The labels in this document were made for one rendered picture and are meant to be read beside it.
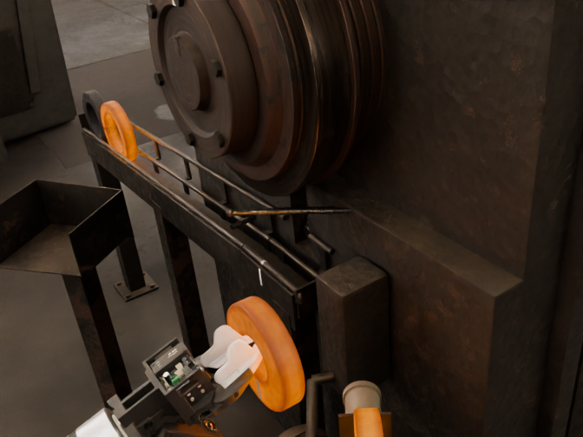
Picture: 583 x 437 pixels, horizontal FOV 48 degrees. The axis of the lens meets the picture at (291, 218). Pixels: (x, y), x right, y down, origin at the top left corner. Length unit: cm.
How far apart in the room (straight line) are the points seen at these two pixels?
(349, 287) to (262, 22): 42
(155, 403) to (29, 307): 181
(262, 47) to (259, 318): 37
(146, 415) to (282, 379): 17
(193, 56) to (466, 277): 51
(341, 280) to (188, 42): 44
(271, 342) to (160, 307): 160
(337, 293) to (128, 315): 146
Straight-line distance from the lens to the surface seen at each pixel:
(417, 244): 102
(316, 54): 90
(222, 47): 94
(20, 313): 261
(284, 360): 84
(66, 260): 164
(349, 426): 98
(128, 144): 197
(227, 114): 97
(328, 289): 106
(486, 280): 95
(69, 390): 220
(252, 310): 86
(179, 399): 83
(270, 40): 94
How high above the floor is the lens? 144
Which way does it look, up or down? 31 degrees down
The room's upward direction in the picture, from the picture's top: 6 degrees counter-clockwise
